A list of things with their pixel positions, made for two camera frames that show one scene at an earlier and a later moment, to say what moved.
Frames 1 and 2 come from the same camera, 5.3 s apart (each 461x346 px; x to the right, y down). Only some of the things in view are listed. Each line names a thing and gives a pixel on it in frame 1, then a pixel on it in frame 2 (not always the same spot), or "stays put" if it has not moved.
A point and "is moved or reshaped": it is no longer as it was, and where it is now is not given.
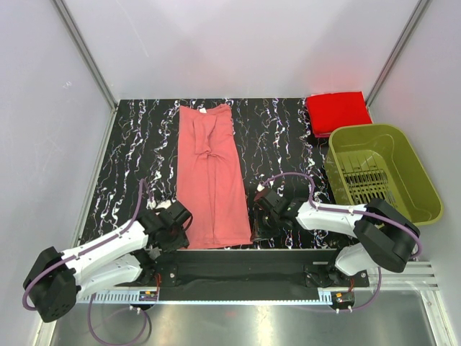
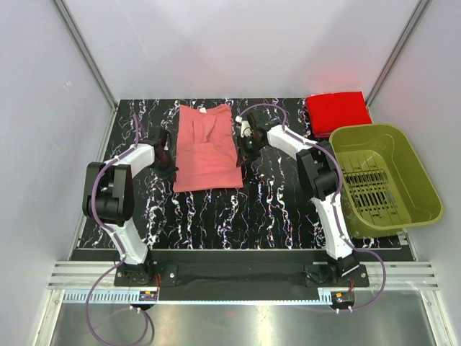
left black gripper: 181,241 -> 170,173
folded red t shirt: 328,111 stays put
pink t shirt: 209,177 is moved or reshaped
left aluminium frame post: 86,53 stays put
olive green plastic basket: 364,161 stays put
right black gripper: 259,232 -> 244,156
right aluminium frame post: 418,10 stays put
